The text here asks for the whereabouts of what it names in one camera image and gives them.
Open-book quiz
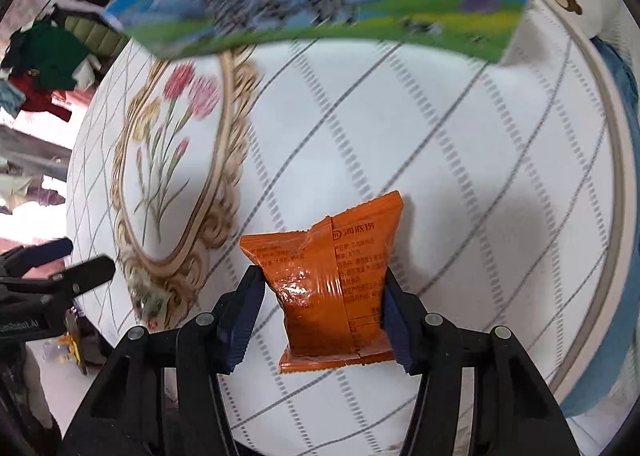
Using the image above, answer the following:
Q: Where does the olive quilted cushion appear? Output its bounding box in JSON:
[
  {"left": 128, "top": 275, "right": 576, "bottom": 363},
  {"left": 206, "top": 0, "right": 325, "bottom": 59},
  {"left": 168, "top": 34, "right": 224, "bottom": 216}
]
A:
[{"left": 65, "top": 13, "right": 132, "bottom": 55}]

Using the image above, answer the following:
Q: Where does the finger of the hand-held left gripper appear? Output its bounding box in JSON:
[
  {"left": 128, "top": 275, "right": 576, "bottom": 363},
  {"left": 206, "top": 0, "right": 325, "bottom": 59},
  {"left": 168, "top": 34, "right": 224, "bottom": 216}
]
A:
[
  {"left": 0, "top": 237, "right": 75, "bottom": 278},
  {"left": 0, "top": 256, "right": 117, "bottom": 298}
]

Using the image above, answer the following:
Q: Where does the small yellow plastic object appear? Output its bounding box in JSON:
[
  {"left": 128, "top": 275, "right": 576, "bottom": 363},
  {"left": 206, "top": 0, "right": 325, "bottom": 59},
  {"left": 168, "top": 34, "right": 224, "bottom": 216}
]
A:
[{"left": 57, "top": 316, "right": 85, "bottom": 368}]

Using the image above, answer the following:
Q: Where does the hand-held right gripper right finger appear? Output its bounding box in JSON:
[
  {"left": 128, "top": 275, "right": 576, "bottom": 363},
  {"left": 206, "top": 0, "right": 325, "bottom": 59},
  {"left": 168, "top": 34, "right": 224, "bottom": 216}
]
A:
[{"left": 382, "top": 265, "right": 583, "bottom": 456}]

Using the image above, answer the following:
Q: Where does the red garment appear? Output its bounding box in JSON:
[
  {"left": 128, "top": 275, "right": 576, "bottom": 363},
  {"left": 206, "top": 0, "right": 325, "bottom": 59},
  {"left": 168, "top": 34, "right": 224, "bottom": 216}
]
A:
[{"left": 10, "top": 76, "right": 72, "bottom": 123}]

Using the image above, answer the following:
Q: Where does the dark green garment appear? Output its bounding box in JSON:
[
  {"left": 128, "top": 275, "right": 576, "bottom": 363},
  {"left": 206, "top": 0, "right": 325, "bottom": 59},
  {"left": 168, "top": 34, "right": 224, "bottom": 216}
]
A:
[{"left": 20, "top": 21, "right": 92, "bottom": 87}]

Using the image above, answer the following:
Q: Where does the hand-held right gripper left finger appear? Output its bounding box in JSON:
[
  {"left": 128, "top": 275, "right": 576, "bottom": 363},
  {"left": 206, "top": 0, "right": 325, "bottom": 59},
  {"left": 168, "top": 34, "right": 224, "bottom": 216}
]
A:
[{"left": 60, "top": 265, "right": 266, "bottom": 456}]

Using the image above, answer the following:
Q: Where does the orange brown snack packet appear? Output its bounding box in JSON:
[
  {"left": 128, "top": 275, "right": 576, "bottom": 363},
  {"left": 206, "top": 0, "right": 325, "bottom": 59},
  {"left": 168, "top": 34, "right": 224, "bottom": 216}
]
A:
[{"left": 239, "top": 190, "right": 405, "bottom": 374}]

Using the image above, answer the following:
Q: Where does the white bear print pillow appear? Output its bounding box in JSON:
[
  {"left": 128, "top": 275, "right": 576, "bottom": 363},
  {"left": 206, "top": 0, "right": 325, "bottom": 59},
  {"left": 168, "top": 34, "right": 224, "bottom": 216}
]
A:
[{"left": 530, "top": 0, "right": 617, "bottom": 37}]

